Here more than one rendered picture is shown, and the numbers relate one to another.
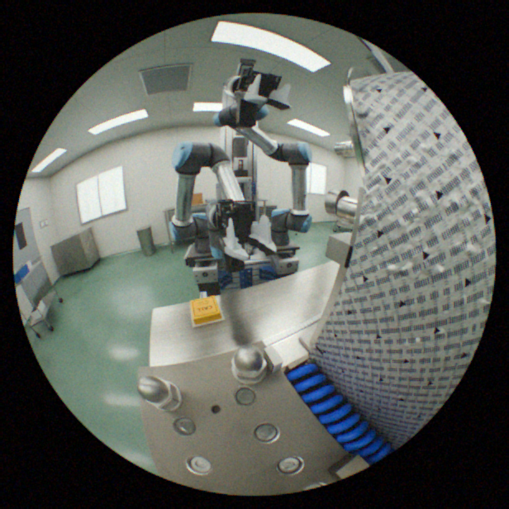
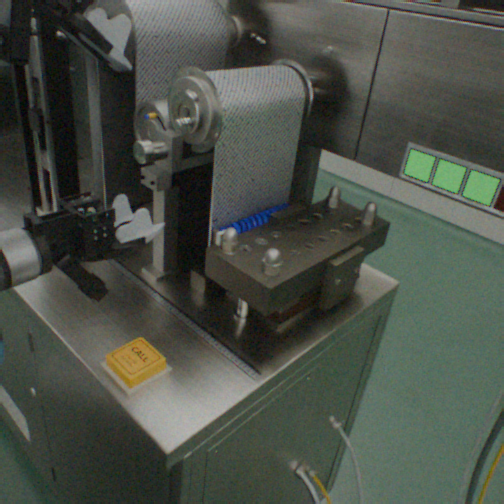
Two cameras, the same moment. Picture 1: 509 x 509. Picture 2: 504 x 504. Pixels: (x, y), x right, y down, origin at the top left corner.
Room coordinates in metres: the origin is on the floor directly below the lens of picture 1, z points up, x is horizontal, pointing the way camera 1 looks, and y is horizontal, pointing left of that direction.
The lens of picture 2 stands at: (0.34, 0.70, 1.49)
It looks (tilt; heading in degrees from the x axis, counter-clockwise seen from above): 31 degrees down; 245
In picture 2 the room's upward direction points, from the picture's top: 7 degrees clockwise
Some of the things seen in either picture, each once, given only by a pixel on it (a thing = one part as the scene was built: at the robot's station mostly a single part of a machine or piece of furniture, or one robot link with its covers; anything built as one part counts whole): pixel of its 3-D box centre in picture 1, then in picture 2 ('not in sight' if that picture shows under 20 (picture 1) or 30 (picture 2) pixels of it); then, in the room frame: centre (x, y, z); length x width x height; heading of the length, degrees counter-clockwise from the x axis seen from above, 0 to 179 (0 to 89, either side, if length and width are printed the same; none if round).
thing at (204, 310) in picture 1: (205, 309); (136, 361); (0.25, 0.13, 0.91); 0.07 x 0.07 x 0.02; 24
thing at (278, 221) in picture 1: (281, 218); not in sight; (0.95, -0.17, 0.98); 0.13 x 0.12 x 0.14; 53
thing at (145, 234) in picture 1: (146, 240); not in sight; (2.51, 2.35, 0.32); 0.40 x 0.36 x 0.63; 24
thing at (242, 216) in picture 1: (231, 219); (71, 234); (0.33, 0.05, 1.12); 0.12 x 0.08 x 0.09; 24
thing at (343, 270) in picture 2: not in sight; (342, 278); (-0.17, 0.06, 0.97); 0.10 x 0.03 x 0.11; 24
